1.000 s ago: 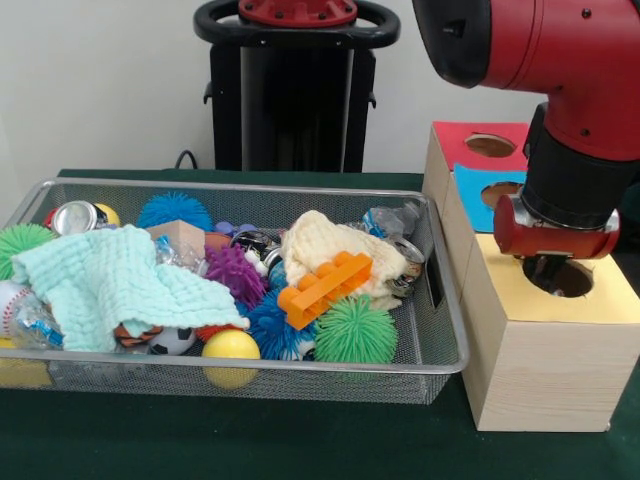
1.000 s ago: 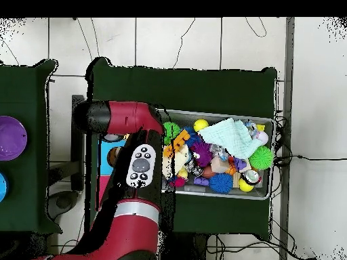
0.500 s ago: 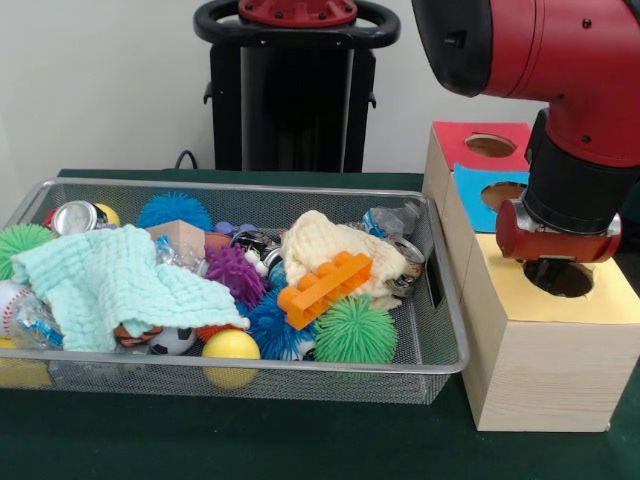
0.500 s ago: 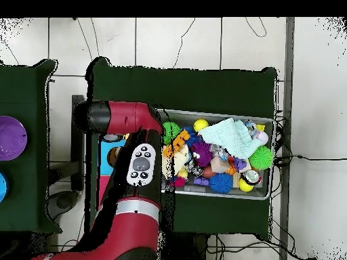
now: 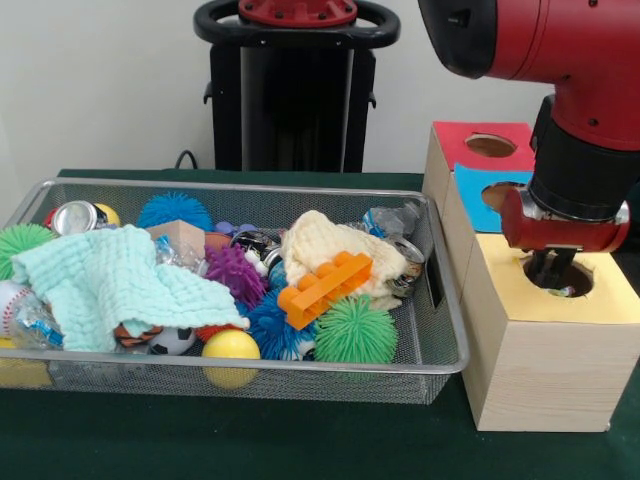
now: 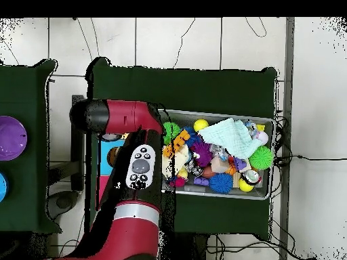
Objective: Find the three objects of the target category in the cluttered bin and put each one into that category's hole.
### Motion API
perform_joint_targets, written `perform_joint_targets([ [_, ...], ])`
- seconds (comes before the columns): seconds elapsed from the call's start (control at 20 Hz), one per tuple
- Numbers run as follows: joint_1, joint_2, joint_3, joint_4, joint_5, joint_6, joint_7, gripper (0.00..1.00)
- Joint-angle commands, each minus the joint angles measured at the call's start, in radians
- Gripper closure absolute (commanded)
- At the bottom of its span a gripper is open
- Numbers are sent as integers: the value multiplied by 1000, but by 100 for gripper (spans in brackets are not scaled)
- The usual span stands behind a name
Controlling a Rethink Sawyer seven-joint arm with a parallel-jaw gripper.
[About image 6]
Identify mint green cloth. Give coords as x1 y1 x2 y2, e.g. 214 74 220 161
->
197 117 262 160

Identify wooden box with three holes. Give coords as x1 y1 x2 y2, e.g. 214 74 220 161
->
96 132 129 212

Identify purple spiky rubber ball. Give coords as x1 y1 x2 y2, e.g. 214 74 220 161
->
190 141 213 168

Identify green spiky rubber ball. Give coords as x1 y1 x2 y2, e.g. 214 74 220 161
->
248 145 274 171
162 121 182 146

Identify cream knitted cloth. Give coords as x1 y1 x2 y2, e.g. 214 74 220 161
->
161 144 190 179

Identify shallow mesh bin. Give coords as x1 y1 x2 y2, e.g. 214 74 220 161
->
158 108 275 200

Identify purple plastic plate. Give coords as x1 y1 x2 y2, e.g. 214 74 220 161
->
0 115 28 161

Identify crushed silver drink can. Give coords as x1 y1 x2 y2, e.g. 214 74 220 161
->
239 169 262 187

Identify smooth yellow ball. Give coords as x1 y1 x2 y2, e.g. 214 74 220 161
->
193 118 210 133

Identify blue spiky rubber ball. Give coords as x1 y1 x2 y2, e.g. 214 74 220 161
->
208 173 234 194

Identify dark green table cloth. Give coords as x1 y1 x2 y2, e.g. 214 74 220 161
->
0 59 63 234
85 56 279 242

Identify orange plastic block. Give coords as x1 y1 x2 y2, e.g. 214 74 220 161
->
162 129 191 158

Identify blue furry toy with eyes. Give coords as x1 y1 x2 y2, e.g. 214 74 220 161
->
184 126 203 148

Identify blue plastic plate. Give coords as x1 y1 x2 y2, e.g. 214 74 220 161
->
0 171 9 202

